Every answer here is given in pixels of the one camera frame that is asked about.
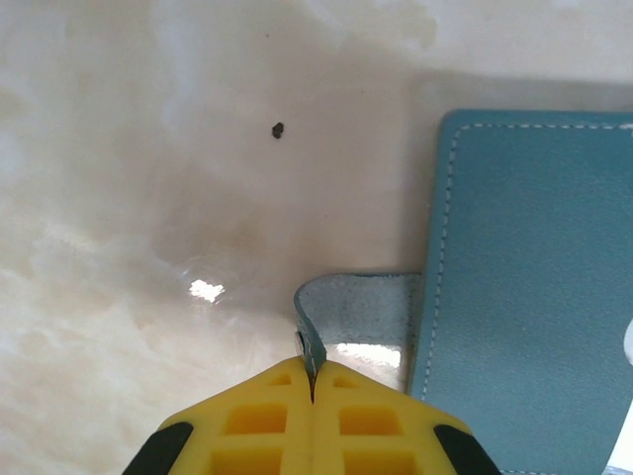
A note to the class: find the small dark crumb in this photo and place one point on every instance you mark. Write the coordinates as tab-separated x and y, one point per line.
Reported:
277	130

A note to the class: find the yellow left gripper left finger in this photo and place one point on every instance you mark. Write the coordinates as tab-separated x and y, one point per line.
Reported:
257	425

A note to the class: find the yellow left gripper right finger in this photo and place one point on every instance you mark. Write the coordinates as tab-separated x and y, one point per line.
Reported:
371	425

